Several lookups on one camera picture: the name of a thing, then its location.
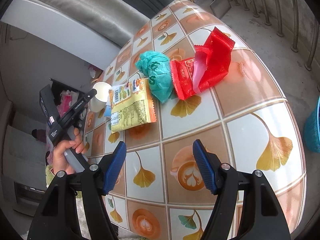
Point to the person's left hand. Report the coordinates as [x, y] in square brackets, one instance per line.
[62, 158]

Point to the yellow snack packet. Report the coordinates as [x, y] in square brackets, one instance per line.
[132, 107]

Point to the metal dustpan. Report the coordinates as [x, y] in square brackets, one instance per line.
[220, 5]

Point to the green plush toy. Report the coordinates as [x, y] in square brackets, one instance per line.
[49, 177]

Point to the grey curtain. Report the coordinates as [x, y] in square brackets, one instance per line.
[82, 7]

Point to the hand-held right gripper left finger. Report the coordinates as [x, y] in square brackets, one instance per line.
[115, 167]

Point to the pink floral blanket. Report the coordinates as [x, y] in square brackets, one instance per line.
[67, 103]

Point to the metal railing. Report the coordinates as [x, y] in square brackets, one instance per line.
[282, 10]

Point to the leaf and coffee patterned tablecloth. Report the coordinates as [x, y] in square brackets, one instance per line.
[232, 130]

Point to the small red snack packet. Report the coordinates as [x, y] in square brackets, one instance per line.
[183, 78]

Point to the translucent red candy wrapper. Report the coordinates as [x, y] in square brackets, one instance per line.
[216, 57]

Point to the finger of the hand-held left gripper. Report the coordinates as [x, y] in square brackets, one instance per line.
[78, 105]

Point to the green plastic bag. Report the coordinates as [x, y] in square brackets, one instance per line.
[157, 76]

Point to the blue plastic basket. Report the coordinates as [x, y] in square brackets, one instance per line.
[313, 127]

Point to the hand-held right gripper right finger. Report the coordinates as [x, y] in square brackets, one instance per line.
[203, 167]

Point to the white paper noodle cup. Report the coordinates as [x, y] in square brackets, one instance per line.
[98, 96]

